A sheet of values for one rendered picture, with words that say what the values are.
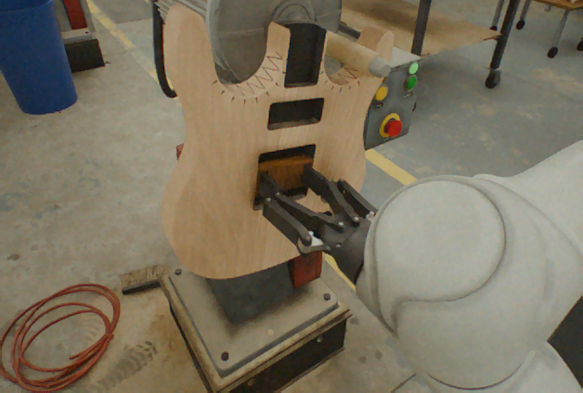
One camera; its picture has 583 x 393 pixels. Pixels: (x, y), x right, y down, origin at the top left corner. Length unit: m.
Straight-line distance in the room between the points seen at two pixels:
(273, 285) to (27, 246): 1.36
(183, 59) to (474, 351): 0.38
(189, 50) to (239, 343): 1.05
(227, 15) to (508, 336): 0.57
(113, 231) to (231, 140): 1.77
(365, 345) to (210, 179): 1.28
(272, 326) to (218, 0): 1.01
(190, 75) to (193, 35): 0.04
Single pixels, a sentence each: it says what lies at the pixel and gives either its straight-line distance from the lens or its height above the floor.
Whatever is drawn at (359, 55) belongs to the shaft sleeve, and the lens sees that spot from 0.59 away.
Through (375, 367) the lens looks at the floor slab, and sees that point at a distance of 1.69.
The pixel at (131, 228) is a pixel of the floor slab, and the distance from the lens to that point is 2.25.
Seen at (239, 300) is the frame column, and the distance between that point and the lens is 1.35.
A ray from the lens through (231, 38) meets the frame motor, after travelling 0.70.
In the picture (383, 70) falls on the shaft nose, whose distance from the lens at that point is 0.57.
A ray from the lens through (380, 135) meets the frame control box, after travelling 1.00.
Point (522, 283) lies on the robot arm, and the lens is 0.25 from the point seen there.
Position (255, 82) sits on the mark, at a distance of 0.55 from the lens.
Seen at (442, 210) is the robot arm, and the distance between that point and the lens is 0.24.
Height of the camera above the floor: 1.47
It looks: 37 degrees down
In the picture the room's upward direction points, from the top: straight up
